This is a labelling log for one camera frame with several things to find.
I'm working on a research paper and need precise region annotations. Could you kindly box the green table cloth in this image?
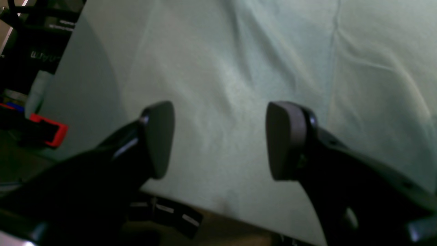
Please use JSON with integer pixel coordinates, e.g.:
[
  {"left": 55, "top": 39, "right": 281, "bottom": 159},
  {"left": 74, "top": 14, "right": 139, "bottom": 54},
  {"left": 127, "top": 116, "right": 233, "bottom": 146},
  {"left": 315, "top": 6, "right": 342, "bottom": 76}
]
[{"left": 39, "top": 0, "right": 437, "bottom": 245}]

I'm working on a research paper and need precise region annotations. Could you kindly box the red black clamp right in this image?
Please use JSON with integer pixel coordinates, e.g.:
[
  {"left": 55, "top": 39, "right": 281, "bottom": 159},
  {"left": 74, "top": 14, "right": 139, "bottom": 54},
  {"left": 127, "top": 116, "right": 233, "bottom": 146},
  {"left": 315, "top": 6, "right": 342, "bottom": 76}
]
[{"left": 0, "top": 104, "right": 68, "bottom": 149}]

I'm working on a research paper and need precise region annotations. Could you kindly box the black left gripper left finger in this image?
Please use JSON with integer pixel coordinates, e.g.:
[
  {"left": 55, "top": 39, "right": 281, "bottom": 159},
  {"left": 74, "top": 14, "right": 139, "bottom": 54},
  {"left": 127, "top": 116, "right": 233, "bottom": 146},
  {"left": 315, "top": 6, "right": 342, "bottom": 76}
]
[{"left": 1, "top": 101, "right": 176, "bottom": 246}]

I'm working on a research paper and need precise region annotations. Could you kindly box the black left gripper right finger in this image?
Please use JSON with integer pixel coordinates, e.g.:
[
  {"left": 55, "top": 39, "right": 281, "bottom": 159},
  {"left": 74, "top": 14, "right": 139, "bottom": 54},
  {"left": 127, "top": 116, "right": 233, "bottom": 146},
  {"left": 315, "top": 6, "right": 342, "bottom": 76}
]
[{"left": 266, "top": 101, "right": 437, "bottom": 246}]

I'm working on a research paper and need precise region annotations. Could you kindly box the black box with labels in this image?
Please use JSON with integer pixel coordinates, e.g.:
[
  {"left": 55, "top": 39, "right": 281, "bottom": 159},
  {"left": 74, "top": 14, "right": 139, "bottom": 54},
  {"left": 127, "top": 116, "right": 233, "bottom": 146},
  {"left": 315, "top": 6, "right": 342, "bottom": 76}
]
[{"left": 127, "top": 193, "right": 203, "bottom": 239}]

